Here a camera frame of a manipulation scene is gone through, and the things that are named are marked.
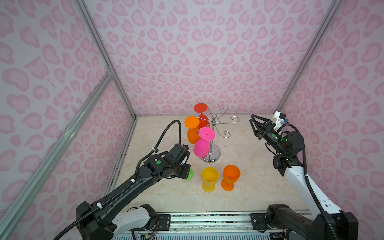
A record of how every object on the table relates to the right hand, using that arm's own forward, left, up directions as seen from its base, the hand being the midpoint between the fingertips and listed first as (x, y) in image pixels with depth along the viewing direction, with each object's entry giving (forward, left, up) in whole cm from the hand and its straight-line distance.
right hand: (251, 118), depth 66 cm
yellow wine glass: (-15, +18, -29) cm, 37 cm away
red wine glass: (+9, +21, -12) cm, 26 cm away
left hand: (-15, +29, -21) cm, 38 cm away
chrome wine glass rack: (+4, +14, -37) cm, 40 cm away
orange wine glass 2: (+2, +27, -6) cm, 28 cm away
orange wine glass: (-15, +7, -26) cm, 30 cm away
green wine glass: (-11, +28, -36) cm, 47 cm away
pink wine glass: (-5, +22, -17) cm, 28 cm away
